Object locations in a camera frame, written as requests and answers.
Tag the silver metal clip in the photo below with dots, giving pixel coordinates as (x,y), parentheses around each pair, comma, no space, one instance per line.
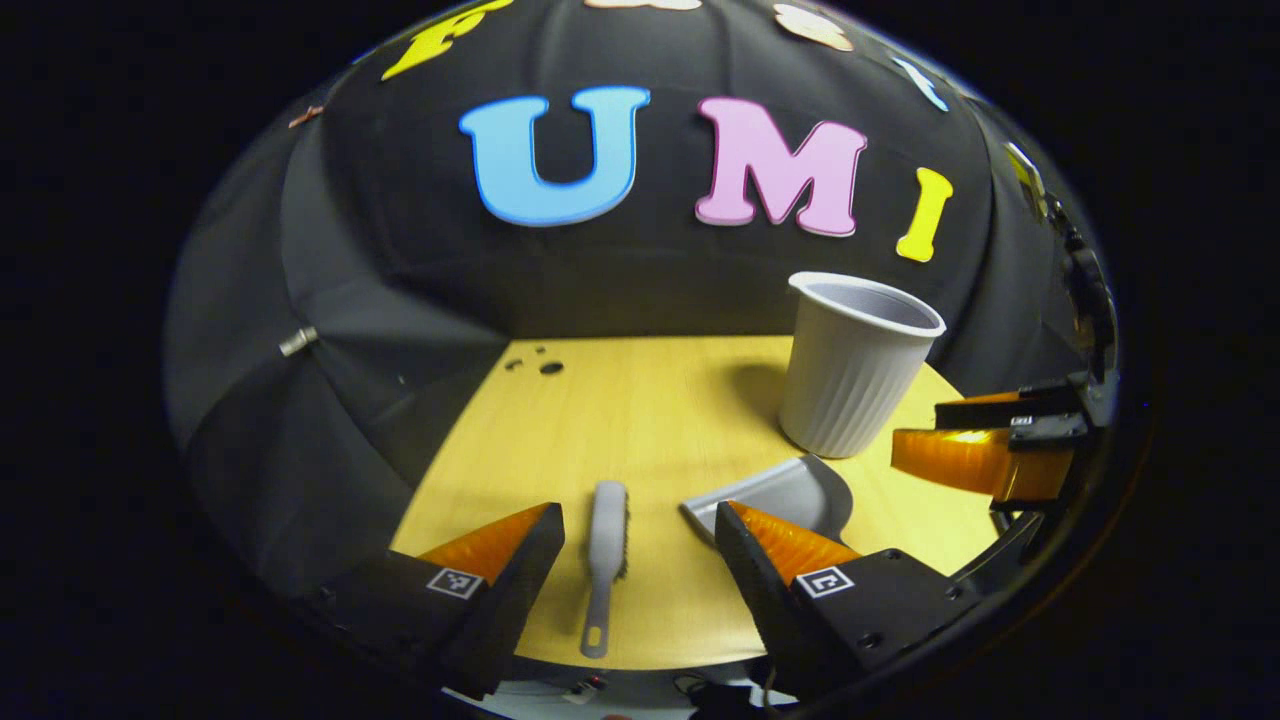
(298,341)

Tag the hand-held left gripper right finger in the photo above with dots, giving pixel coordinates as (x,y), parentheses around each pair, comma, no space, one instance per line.
(760,600)

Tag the wooden desktop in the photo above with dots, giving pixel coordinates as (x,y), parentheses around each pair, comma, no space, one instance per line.
(650,420)

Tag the grey plastic dustpan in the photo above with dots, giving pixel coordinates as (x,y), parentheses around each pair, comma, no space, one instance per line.
(790,490)

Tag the white ribbed garbage bin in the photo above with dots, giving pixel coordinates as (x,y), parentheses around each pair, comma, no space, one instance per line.
(850,380)

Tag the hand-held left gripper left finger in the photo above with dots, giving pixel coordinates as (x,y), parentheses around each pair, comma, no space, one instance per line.
(520,600)

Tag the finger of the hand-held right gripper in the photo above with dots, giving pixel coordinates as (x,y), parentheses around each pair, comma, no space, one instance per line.
(970,460)
(1000,410)

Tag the copper metal clip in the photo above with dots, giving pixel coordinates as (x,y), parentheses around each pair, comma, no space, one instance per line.
(306,116)

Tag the small grey broom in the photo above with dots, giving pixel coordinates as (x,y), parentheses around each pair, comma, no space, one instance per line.
(606,530)

